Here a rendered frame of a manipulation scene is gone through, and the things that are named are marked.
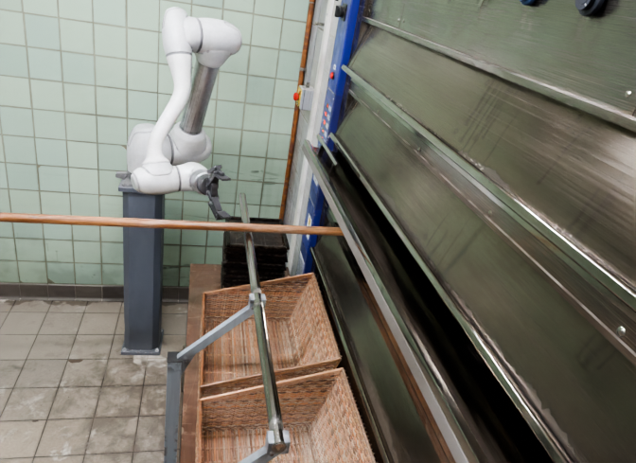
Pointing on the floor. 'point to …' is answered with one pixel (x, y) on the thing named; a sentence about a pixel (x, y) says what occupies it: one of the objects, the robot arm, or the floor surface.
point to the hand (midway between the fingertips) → (225, 198)
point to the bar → (278, 444)
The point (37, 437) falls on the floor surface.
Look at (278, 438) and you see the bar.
